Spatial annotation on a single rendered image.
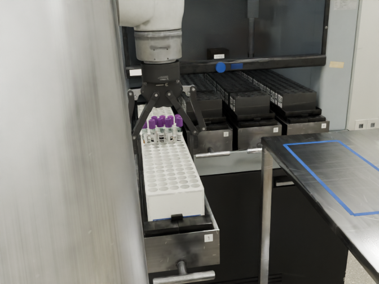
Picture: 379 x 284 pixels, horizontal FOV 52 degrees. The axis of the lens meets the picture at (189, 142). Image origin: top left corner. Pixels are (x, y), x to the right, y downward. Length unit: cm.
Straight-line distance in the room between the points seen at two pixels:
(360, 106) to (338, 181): 195
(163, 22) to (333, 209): 44
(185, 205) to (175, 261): 9
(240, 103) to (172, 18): 55
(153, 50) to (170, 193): 26
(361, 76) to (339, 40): 141
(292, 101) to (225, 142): 26
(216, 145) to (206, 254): 52
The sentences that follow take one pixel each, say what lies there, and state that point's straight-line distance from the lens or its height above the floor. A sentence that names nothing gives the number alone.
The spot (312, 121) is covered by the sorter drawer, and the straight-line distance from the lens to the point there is 124.
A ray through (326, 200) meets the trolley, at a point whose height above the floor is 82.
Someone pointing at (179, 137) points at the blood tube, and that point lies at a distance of 89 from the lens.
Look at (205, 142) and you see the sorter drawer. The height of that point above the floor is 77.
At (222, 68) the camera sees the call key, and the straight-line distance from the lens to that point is 115.
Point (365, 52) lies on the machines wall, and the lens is 269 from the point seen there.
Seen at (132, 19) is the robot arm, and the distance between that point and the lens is 72.
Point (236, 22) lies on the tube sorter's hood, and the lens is 117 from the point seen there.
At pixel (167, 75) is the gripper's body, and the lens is 74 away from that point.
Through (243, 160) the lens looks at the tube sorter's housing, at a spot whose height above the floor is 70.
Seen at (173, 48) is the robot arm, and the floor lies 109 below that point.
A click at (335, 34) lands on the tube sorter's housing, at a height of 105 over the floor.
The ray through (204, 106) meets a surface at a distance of 119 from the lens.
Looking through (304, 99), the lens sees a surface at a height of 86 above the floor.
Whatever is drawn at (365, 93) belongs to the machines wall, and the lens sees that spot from 275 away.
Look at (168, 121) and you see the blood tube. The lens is 87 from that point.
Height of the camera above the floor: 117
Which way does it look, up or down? 20 degrees down
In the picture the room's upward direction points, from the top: 2 degrees counter-clockwise
